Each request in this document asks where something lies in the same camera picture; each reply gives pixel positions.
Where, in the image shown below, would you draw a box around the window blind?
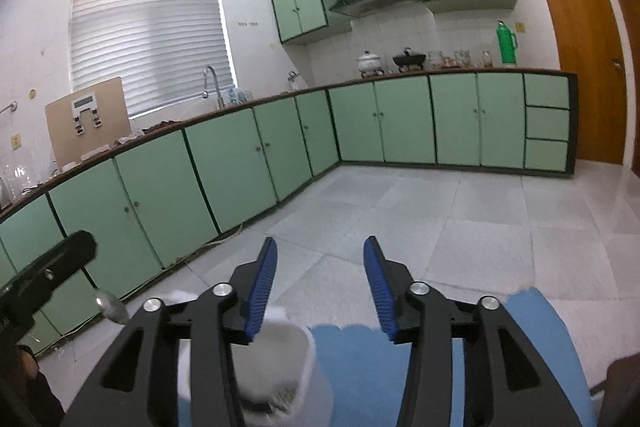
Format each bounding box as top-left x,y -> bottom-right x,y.
70,0 -> 236,117

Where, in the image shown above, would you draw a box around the green thermos jug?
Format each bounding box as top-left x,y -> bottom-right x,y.
496,20 -> 518,66

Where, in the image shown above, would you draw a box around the green lower cabinets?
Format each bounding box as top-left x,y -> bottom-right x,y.
1,68 -> 578,351

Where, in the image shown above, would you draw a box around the wooden door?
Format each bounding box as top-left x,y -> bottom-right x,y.
616,0 -> 639,174
547,0 -> 627,164

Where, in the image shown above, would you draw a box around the black wok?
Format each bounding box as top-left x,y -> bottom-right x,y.
393,48 -> 426,72

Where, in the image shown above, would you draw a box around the white double utensil holder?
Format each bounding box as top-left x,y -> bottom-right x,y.
154,288 -> 335,427

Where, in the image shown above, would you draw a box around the sink faucet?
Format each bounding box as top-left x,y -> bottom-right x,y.
202,65 -> 224,109

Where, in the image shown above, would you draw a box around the blue table mat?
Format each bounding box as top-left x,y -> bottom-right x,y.
177,287 -> 599,427

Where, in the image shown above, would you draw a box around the brown water purifier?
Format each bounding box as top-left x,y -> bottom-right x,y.
44,77 -> 131,171

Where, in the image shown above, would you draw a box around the white cooking pot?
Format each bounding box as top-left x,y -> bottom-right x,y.
357,51 -> 384,78

